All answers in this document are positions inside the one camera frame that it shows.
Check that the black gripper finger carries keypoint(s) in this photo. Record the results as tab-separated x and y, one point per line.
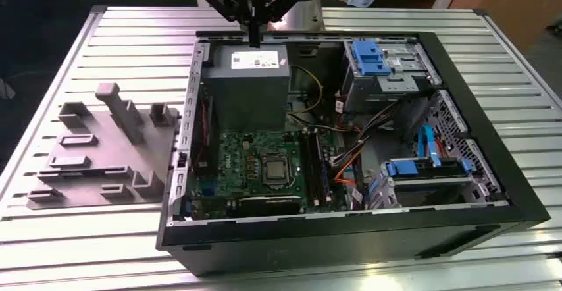
220	1
285	4

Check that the dark RAM stick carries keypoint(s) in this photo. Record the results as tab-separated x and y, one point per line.
75	173

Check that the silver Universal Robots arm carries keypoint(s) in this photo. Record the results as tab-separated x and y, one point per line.
304	11

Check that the blue plastic drive carrier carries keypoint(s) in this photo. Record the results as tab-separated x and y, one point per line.
366	57

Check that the grey power supply unit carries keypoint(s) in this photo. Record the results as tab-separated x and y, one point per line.
246	100

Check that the metal drive cage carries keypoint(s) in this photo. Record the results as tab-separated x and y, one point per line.
400	83

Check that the green motherboard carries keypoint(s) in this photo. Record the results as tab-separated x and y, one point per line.
237	146

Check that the silver CPU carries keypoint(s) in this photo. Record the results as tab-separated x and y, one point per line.
276	169

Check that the grey parts rack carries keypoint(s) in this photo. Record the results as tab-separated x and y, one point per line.
114	152

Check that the hard disk in blue carrier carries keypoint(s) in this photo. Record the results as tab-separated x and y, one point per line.
404	167

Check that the black graphics card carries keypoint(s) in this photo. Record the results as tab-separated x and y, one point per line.
268	205

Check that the black open PC case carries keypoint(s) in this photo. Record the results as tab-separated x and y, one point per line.
308	248

